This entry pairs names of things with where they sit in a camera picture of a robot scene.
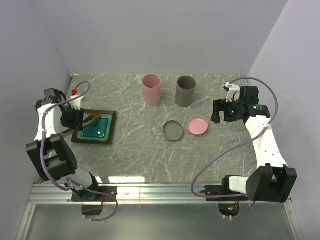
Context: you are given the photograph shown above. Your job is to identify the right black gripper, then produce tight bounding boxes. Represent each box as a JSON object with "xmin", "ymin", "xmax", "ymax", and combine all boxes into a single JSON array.
[{"xmin": 210, "ymin": 97, "xmax": 244, "ymax": 124}]

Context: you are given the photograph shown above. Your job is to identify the pink round lid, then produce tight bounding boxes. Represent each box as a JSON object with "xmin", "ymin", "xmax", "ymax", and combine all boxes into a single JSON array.
[{"xmin": 187, "ymin": 116, "xmax": 209, "ymax": 136}]

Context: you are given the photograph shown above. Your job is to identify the brown red meat piece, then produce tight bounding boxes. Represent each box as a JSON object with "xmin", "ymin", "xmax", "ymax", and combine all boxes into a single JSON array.
[{"xmin": 90, "ymin": 114, "xmax": 101, "ymax": 126}]

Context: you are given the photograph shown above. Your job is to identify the grey round lid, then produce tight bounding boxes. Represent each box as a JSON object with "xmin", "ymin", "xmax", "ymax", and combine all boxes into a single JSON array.
[{"xmin": 163, "ymin": 120, "xmax": 184, "ymax": 141}]

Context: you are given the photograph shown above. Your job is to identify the metal tongs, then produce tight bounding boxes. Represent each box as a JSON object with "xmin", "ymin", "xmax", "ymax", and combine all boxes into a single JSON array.
[{"xmin": 61, "ymin": 114, "xmax": 94, "ymax": 138}]

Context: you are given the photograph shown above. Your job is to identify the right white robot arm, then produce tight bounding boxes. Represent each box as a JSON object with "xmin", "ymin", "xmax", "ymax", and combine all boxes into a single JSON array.
[{"xmin": 211, "ymin": 83, "xmax": 297, "ymax": 203}]

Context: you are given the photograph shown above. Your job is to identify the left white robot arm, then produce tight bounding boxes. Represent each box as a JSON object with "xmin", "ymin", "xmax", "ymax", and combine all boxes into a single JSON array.
[{"xmin": 25, "ymin": 88, "xmax": 101, "ymax": 201}]

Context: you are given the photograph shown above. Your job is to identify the black teal square plate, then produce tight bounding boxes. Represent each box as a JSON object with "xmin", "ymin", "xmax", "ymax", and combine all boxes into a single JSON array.
[{"xmin": 71, "ymin": 110, "xmax": 117, "ymax": 145}]

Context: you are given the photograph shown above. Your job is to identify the grey cylindrical container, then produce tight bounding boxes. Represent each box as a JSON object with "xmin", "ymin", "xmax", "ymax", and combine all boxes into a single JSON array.
[{"xmin": 175, "ymin": 76, "xmax": 196, "ymax": 108}]

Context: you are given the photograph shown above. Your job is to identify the pink cylindrical container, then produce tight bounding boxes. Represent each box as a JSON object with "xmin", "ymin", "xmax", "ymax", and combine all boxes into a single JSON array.
[{"xmin": 142, "ymin": 74, "xmax": 162, "ymax": 106}]

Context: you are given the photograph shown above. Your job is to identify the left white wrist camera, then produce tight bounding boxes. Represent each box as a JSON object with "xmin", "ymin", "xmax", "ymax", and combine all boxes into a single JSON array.
[{"xmin": 69, "ymin": 89, "xmax": 83, "ymax": 110}]

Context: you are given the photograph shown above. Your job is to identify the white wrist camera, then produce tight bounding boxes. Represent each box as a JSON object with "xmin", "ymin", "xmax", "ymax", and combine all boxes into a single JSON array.
[
  {"xmin": 223, "ymin": 82, "xmax": 241, "ymax": 103},
  {"xmin": 69, "ymin": 89, "xmax": 83, "ymax": 110}
]

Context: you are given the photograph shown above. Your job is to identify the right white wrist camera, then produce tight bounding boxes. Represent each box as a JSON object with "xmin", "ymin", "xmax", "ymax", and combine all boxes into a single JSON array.
[{"xmin": 223, "ymin": 82, "xmax": 241, "ymax": 103}]

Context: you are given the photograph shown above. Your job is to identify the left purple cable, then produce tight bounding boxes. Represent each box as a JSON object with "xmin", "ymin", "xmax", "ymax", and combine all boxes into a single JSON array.
[{"xmin": 39, "ymin": 81, "xmax": 119, "ymax": 222}]

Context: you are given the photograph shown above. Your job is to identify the purple cable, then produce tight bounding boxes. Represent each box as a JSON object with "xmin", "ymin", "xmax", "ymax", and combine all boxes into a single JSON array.
[
  {"xmin": 39, "ymin": 81, "xmax": 119, "ymax": 222},
  {"xmin": 191, "ymin": 76, "xmax": 278, "ymax": 221}
]

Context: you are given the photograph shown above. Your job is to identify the aluminium mounting rail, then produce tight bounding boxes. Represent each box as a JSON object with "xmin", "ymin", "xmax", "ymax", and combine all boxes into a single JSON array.
[{"xmin": 27, "ymin": 182, "xmax": 292, "ymax": 206}]

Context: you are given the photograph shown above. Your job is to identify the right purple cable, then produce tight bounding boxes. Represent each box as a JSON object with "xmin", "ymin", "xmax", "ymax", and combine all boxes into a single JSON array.
[{"xmin": 191, "ymin": 76, "xmax": 278, "ymax": 221}]

